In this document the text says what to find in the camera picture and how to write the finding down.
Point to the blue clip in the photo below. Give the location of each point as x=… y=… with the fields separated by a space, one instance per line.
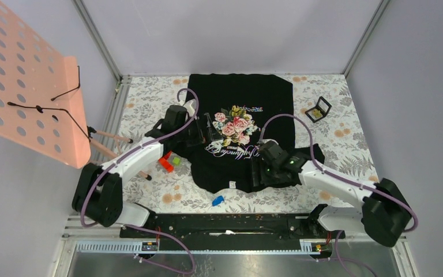
x=217 y=201

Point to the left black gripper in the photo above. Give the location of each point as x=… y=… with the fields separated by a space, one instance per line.
x=200 y=138

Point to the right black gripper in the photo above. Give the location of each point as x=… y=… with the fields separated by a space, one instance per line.
x=258 y=164

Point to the black brooch box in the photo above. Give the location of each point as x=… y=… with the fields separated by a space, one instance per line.
x=319 y=111

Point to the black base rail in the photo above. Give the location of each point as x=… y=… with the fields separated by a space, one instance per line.
x=241 y=231

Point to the green cube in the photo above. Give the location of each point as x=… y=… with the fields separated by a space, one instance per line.
x=176 y=161

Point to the grey cable duct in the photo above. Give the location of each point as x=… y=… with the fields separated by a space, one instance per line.
x=170 y=247

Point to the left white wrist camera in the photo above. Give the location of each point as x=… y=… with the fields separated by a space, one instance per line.
x=191 y=107

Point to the pink perforated music stand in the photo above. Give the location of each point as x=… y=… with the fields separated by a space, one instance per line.
x=41 y=104

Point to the floral table mat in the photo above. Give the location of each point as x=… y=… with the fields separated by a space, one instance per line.
x=339 y=135

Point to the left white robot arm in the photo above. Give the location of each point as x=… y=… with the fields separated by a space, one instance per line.
x=99 y=193

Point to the orange red block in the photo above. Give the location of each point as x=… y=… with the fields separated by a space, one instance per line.
x=163 y=161

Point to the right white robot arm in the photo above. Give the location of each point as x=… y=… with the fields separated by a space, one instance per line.
x=377 y=209

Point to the black floral t-shirt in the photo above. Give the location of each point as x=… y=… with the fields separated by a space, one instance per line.
x=239 y=105

